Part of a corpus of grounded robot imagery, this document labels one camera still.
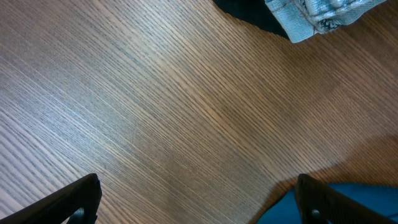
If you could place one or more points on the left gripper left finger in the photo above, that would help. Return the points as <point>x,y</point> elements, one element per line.
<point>77,202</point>

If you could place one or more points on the blue polo shirt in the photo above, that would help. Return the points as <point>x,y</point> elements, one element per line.
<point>381,199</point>

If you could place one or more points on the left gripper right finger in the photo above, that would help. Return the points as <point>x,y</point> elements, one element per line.
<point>318,203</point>

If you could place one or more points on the folded black garment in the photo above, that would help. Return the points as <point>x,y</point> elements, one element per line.
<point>254,12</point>

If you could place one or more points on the folded light blue jeans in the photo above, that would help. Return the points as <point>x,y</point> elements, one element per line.
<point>302,19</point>

